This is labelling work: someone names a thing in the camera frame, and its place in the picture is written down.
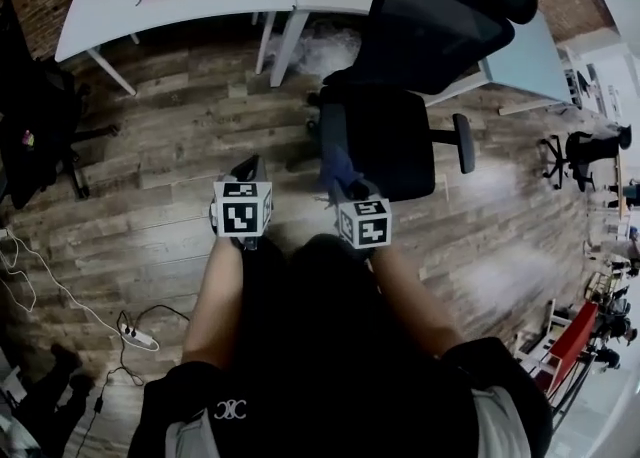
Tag red desk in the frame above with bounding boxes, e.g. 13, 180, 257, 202
547, 300, 600, 387

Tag white power strip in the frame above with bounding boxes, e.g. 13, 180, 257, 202
117, 323, 161, 352

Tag crumpled clear plastic sheet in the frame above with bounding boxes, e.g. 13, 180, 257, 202
269, 19, 365, 78

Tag person's right forearm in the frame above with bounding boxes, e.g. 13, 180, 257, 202
370, 244, 465, 361

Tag blue cloth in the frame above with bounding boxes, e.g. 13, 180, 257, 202
318, 142, 367, 193

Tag grey shoulder strap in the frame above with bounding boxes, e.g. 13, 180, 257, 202
472, 385, 532, 458
164, 413, 221, 458

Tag grey chair armrest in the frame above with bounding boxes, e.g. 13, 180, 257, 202
452, 113, 476, 175
319, 88, 350, 167

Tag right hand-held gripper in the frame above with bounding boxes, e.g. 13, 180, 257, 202
327, 178, 392, 251

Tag person's black clothing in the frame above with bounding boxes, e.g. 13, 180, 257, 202
130, 233, 554, 458

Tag black mesh office chair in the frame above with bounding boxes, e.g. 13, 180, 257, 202
0, 0, 120, 211
305, 0, 540, 203
538, 123, 634, 193

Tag light blue top table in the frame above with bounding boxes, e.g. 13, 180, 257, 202
424, 9, 576, 118

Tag person's left forearm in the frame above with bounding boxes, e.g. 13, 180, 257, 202
180, 234, 247, 368

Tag white cable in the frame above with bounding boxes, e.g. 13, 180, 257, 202
0, 226, 126, 342

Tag small white table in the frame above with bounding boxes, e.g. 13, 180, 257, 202
556, 38, 632, 123

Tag black cable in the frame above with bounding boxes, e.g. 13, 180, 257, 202
89, 303, 190, 447

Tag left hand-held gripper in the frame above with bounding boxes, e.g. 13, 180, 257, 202
208, 154, 275, 252

